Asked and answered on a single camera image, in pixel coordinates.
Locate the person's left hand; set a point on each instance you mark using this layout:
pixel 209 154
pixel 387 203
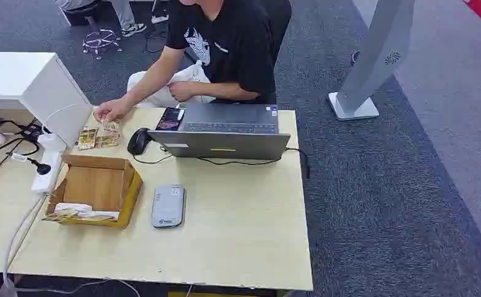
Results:
pixel 181 90

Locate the person's right hand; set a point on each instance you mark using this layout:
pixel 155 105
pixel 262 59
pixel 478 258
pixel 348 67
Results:
pixel 111 110

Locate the small printed card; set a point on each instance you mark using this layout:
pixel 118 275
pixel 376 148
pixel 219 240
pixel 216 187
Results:
pixel 110 126

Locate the wide printed card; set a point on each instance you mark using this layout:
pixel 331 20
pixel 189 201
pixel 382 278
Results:
pixel 107 141

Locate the black smartphone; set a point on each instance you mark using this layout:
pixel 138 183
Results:
pixel 170 119

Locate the tall printed card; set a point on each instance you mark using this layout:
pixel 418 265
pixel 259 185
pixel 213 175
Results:
pixel 87 138

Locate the black computer mouse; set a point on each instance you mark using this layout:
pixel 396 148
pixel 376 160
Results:
pixel 139 141

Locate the grey laptop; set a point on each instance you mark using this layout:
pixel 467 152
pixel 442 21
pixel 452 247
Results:
pixel 224 141

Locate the person in black shirt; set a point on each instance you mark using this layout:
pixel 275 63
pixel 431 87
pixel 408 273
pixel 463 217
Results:
pixel 232 45

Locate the chrome stool base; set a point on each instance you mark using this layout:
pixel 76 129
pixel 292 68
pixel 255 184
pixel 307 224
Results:
pixel 99 41

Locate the wooden card box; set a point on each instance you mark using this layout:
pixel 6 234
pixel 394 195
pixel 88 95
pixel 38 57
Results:
pixel 97 184

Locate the white cabinet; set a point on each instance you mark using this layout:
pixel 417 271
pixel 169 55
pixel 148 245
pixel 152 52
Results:
pixel 40 82

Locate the white power strip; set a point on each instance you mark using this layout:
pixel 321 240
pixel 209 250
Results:
pixel 49 164

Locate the black power adapter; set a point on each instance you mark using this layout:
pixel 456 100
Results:
pixel 31 132

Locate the person in grey trousers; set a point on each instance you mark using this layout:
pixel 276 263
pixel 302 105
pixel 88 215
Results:
pixel 121 12

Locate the stack of cards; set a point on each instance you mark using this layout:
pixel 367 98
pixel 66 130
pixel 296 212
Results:
pixel 87 212

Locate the grey flat device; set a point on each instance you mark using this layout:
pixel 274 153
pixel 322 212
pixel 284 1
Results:
pixel 168 206

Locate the black shoe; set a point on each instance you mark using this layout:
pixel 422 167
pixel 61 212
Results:
pixel 354 57

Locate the grey standing pillar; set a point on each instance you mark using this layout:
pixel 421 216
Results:
pixel 371 53

